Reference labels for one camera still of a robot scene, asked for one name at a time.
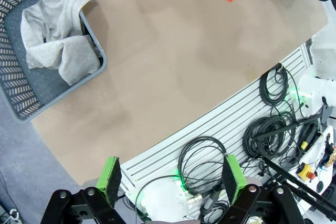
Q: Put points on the grey t-shirt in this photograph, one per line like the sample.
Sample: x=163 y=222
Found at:
x=57 y=11

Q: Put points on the yellow red emergency stop button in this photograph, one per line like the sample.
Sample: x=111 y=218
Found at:
x=307 y=172

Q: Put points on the black metal rod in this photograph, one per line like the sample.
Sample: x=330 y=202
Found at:
x=288 y=127

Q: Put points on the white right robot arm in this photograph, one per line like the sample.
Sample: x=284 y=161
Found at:
x=323 y=58

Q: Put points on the green-tipped left gripper right finger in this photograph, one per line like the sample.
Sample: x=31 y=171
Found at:
x=235 y=179

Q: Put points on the grey plastic woven-pattern basket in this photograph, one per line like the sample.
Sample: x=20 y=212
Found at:
x=29 y=87

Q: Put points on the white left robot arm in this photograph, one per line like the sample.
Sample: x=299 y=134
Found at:
x=162 y=197

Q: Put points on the green-tipped left gripper left finger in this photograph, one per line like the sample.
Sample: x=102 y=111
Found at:
x=110 y=179

